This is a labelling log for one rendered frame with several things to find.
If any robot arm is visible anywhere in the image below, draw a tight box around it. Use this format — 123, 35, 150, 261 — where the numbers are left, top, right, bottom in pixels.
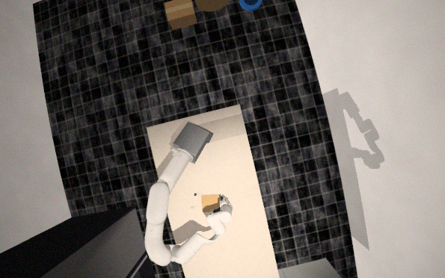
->
145, 147, 232, 266

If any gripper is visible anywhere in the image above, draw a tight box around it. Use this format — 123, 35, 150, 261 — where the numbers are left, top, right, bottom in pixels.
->
220, 197, 233, 212

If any tan square mat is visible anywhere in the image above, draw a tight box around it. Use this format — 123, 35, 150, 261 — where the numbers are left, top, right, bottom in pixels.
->
201, 194, 220, 212

